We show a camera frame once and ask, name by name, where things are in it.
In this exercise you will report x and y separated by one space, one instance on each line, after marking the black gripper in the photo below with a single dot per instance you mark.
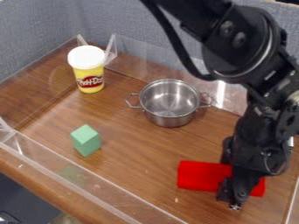
257 150

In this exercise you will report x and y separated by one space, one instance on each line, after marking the red rectangular block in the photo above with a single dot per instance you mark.
201 176

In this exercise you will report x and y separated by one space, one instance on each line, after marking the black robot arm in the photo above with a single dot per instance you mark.
233 43

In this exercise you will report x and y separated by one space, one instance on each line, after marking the stainless steel pot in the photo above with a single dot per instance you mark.
169 102

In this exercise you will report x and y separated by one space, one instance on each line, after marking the green foam block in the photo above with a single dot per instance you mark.
85 140

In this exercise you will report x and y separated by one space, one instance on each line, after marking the clear acrylic barrier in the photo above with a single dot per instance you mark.
124 183

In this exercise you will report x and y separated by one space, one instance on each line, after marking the yellow Play-Doh can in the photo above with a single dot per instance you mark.
86 60

